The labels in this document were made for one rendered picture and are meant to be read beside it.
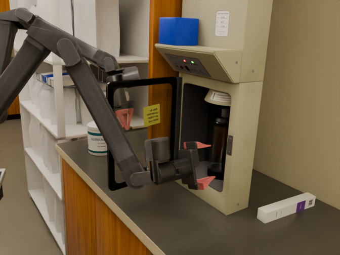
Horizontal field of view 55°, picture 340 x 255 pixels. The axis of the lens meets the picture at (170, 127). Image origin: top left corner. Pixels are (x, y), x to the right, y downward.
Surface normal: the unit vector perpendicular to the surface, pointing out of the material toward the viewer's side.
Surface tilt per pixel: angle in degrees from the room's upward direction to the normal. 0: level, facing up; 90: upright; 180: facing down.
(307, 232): 0
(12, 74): 74
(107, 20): 89
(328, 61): 90
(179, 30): 90
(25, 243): 0
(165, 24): 90
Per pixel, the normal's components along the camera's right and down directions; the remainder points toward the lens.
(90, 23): -0.07, 0.39
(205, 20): -0.82, 0.14
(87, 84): 0.17, 0.02
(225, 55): 0.57, 0.26
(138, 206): 0.04, -0.95
